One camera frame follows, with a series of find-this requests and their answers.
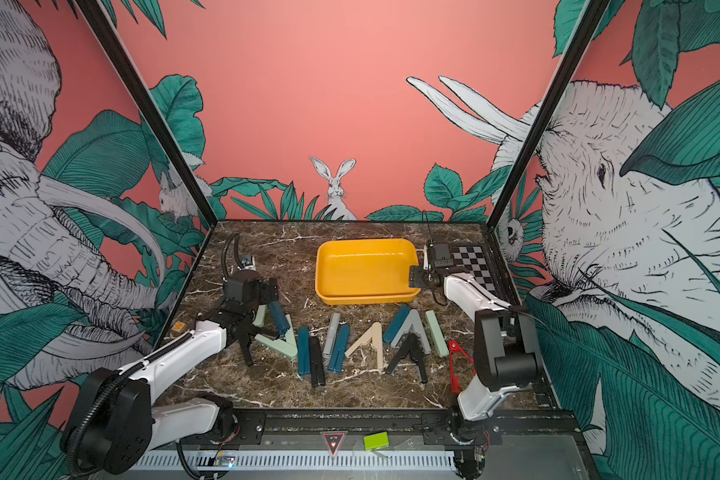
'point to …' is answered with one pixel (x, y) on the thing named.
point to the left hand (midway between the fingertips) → (260, 275)
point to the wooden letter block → (178, 326)
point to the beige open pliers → (373, 333)
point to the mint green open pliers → (286, 343)
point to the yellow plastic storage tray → (365, 271)
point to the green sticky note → (376, 441)
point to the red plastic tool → (455, 382)
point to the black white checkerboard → (472, 256)
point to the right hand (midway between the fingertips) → (421, 270)
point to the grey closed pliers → (331, 334)
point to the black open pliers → (411, 345)
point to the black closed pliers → (317, 364)
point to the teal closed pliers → (304, 356)
